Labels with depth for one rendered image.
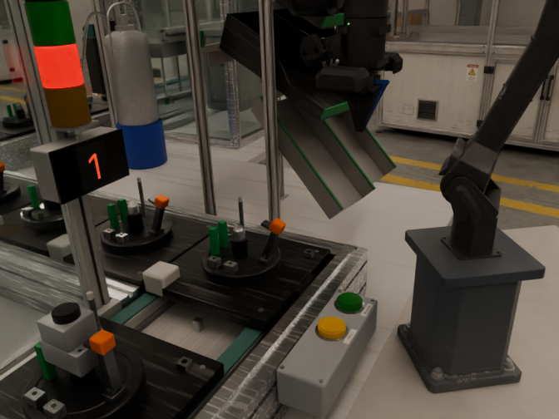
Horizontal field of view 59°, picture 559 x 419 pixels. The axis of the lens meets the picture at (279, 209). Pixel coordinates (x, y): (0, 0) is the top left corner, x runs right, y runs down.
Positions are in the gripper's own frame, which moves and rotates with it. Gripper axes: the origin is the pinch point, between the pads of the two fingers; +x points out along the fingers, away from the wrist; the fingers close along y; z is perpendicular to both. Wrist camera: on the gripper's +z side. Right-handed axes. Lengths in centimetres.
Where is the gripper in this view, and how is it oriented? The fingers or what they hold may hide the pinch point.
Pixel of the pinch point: (360, 107)
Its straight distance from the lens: 72.8
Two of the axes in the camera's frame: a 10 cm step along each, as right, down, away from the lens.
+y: -4.9, 3.8, -7.9
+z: -8.7, -1.9, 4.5
